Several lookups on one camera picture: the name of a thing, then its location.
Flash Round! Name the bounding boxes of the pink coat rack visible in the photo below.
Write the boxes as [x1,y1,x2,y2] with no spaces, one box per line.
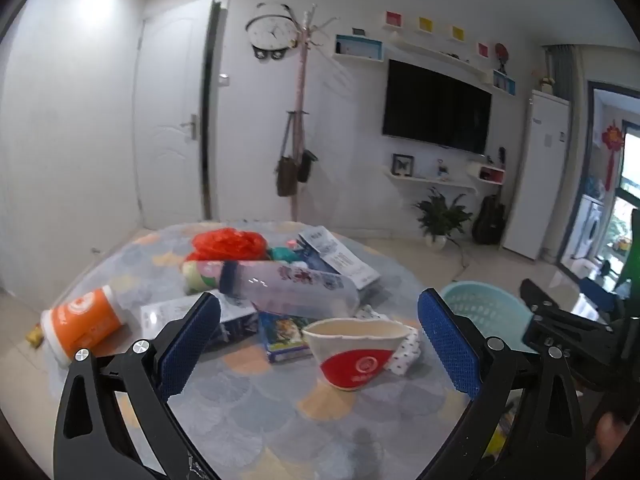
[285,4,341,221]

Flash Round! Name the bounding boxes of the blue edged wall shelf box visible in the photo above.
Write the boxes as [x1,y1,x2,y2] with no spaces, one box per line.
[334,34,386,63]

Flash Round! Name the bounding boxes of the white red oval shelf box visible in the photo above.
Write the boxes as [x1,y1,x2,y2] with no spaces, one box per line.
[467,159,506,186]

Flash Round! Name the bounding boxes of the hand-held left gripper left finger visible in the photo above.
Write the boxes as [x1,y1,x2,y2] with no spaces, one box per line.
[52,290,223,480]

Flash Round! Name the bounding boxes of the white dark printed box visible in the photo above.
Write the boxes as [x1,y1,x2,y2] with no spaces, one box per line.
[140,295,258,351]

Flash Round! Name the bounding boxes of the dark floor cable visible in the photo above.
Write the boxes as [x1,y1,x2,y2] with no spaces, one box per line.
[452,246,473,281]

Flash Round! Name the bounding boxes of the black hanging bag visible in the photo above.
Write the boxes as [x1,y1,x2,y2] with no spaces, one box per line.
[296,149,319,183]

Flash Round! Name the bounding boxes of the red white paper bowl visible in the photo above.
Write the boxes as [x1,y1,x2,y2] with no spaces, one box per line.
[301,317,408,392]

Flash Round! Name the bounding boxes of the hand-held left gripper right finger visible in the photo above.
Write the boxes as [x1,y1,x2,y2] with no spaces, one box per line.
[416,287,588,480]

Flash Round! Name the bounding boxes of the green yellow packet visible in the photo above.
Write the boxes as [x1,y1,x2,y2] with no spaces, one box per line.
[181,260,226,295]

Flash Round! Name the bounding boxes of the white blue printed box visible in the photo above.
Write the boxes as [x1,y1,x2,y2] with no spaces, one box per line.
[297,226,381,293]

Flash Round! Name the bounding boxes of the low white wall shelf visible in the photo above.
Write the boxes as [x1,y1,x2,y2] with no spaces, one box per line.
[382,165,476,192]

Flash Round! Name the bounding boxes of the red plastic bag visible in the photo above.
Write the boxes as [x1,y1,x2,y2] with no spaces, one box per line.
[192,228,268,263]

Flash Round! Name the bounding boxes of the panda wall clock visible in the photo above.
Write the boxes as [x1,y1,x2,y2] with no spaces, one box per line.
[245,2,297,61]

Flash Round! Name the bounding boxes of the teal packet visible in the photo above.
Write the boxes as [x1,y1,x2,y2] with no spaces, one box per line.
[270,242,306,266]

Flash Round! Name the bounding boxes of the orange white plastic bottle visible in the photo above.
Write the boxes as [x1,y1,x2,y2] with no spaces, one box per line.
[40,285,132,366]

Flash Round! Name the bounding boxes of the red knot decoration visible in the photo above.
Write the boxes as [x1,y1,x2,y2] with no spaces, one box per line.
[601,119,626,191]

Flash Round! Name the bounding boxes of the person's right hand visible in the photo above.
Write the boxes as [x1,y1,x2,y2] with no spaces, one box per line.
[592,410,633,480]

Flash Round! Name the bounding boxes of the white washing machine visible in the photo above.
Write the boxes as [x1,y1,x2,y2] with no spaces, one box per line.
[580,195,608,261]

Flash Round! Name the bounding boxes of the clear bottle with blue cap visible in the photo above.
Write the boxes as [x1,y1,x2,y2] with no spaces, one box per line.
[220,260,361,318]

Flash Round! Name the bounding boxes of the light blue plastic basket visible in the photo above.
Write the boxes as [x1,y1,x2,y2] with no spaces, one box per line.
[440,281,538,351]

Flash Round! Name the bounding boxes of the grey blue curtain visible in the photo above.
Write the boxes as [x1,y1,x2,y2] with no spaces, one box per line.
[542,44,577,106]

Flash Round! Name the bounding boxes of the long white wall shelf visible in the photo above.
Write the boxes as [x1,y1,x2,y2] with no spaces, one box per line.
[387,40,496,86]

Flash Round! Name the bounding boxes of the potted green plant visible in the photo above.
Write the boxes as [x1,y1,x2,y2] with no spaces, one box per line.
[412,187,473,251]

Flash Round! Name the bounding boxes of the white door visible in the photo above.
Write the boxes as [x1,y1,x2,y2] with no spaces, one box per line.
[135,0,222,231]

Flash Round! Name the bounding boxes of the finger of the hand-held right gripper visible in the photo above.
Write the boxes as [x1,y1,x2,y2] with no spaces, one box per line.
[579,276,623,323]
[519,278,621,376]

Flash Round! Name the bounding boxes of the yellow foil wrapper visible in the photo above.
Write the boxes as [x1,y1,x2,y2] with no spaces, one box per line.
[482,402,518,466]

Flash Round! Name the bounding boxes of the small blue edged wall box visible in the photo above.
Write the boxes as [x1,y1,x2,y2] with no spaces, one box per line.
[492,69,516,95]

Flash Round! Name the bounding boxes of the black guitar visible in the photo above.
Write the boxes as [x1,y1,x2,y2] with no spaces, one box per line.
[472,147,507,246]

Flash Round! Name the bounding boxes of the brown hanging bag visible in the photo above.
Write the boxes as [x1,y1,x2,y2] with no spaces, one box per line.
[276,110,301,197]

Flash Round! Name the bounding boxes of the black wall television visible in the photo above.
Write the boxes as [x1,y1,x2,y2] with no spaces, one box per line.
[382,59,493,156]

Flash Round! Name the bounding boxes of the balcony glass door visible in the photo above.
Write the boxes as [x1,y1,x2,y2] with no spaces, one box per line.
[587,80,640,281]

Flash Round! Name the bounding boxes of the dotted tissue packet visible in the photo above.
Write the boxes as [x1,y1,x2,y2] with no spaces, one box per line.
[355,305,421,376]

